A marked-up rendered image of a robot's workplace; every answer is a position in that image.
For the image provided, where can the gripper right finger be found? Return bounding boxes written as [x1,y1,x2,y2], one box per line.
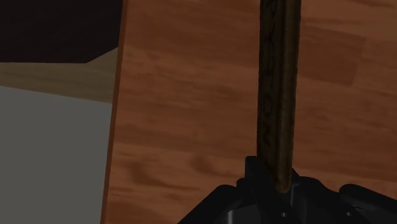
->
[289,169,397,224]

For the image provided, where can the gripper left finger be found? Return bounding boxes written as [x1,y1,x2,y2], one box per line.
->
[177,155,281,224]

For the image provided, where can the dark brown carved wooden stick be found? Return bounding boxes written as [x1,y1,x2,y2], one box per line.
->
[256,0,303,193]

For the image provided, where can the brown wooden table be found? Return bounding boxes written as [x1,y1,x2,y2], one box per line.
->
[99,0,397,224]

